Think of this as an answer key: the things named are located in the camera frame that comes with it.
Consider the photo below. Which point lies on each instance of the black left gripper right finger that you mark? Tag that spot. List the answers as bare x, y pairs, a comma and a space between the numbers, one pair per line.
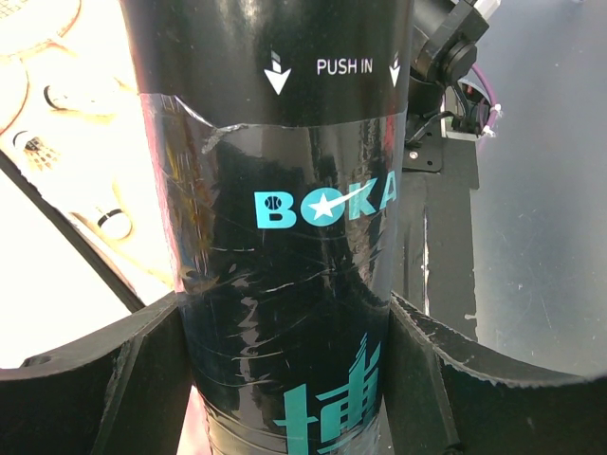
448, 394

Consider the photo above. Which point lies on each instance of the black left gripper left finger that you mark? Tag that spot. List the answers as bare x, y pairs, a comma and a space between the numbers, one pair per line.
123, 389

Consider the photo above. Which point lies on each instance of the white feather shuttlecock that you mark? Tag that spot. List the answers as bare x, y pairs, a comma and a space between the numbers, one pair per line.
39, 156
113, 222

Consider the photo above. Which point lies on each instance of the black shuttlecock tube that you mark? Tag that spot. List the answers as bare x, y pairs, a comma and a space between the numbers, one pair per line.
277, 130

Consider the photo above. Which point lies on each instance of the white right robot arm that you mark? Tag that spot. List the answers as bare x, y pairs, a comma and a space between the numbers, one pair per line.
443, 49

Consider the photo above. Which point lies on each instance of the pink racket cover bag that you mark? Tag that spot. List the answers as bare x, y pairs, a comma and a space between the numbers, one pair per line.
127, 296

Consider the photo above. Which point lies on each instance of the pink racket on table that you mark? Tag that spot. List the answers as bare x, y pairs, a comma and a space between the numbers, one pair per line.
27, 27

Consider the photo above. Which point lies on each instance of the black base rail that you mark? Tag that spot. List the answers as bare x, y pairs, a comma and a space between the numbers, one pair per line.
434, 267

